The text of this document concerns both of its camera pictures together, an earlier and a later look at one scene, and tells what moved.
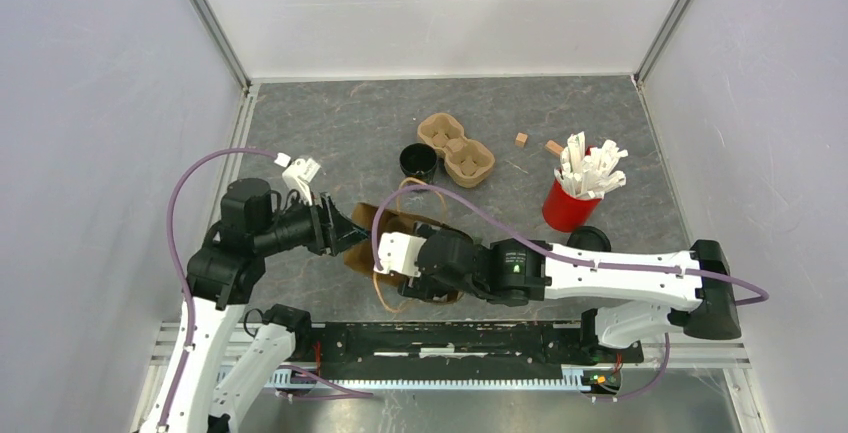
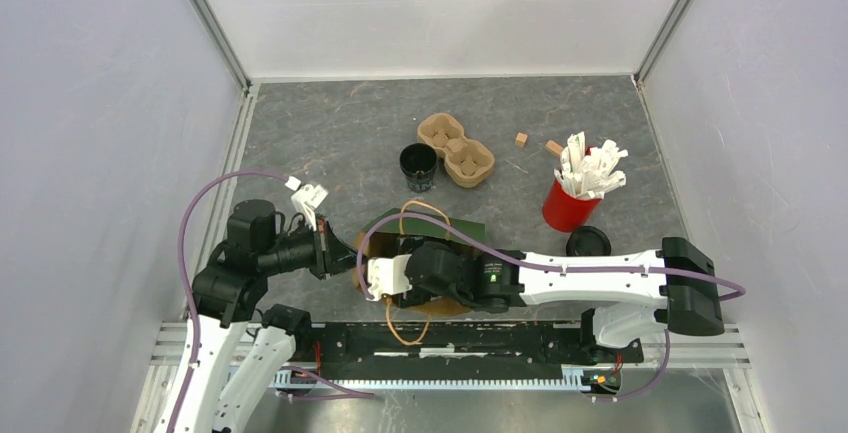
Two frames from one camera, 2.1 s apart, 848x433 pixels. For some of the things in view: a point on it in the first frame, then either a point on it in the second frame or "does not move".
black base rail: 447,347 does not move
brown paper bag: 361,254 → 378,245
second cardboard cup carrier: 468,163 does not move
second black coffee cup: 419,161 does not move
